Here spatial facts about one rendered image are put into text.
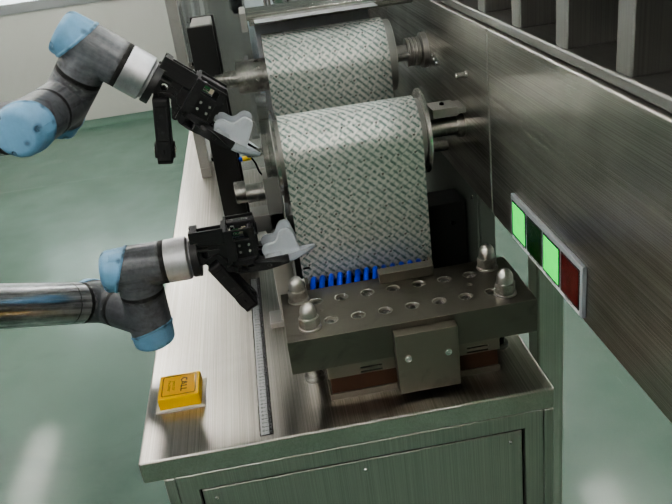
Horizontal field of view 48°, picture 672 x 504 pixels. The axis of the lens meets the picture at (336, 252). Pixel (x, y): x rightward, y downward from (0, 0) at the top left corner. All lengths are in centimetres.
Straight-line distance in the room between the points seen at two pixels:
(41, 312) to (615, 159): 94
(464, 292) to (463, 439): 24
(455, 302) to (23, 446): 207
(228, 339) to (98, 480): 132
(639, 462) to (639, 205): 178
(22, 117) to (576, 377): 216
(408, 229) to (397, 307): 17
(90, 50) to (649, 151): 83
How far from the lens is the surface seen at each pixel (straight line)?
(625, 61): 80
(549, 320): 169
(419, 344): 120
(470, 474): 133
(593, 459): 251
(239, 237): 129
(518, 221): 112
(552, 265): 102
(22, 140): 117
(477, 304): 123
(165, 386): 135
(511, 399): 126
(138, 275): 131
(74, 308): 140
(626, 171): 81
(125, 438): 285
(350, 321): 121
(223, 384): 136
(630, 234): 82
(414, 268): 131
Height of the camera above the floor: 166
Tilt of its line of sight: 26 degrees down
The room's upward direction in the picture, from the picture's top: 8 degrees counter-clockwise
